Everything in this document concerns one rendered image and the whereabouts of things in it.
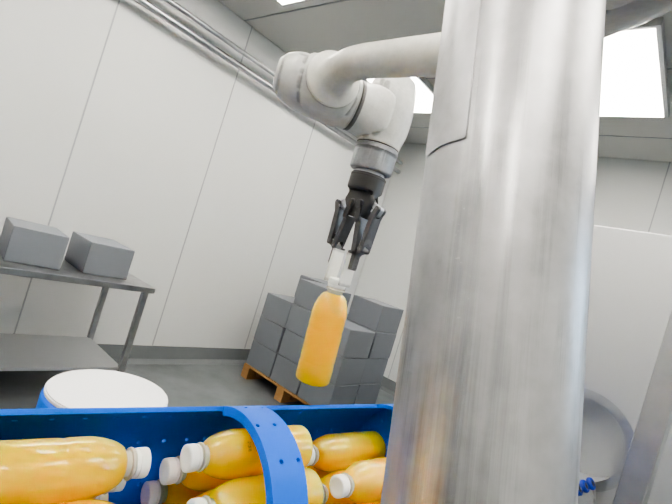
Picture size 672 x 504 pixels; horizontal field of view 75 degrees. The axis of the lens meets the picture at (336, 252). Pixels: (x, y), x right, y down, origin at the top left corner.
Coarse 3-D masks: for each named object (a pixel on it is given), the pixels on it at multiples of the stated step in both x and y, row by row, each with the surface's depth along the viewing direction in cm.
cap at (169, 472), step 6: (162, 462) 69; (168, 462) 68; (174, 462) 68; (162, 468) 69; (168, 468) 67; (174, 468) 67; (180, 468) 68; (162, 474) 68; (168, 474) 67; (174, 474) 67; (162, 480) 68; (168, 480) 67; (174, 480) 67
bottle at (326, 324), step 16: (320, 304) 88; (336, 304) 88; (320, 320) 88; (336, 320) 88; (320, 336) 87; (336, 336) 88; (304, 352) 89; (320, 352) 88; (336, 352) 90; (304, 368) 88; (320, 368) 88; (320, 384) 88
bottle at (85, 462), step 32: (0, 448) 48; (32, 448) 50; (64, 448) 52; (96, 448) 54; (128, 448) 59; (0, 480) 46; (32, 480) 48; (64, 480) 50; (96, 480) 53; (128, 480) 57
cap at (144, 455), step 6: (138, 450) 59; (144, 450) 59; (138, 456) 58; (144, 456) 59; (150, 456) 59; (138, 462) 58; (144, 462) 58; (150, 462) 59; (138, 468) 58; (144, 468) 58; (138, 474) 58; (144, 474) 58
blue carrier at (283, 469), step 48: (0, 432) 58; (48, 432) 62; (96, 432) 67; (144, 432) 72; (192, 432) 78; (288, 432) 70; (336, 432) 104; (384, 432) 104; (144, 480) 74; (288, 480) 63
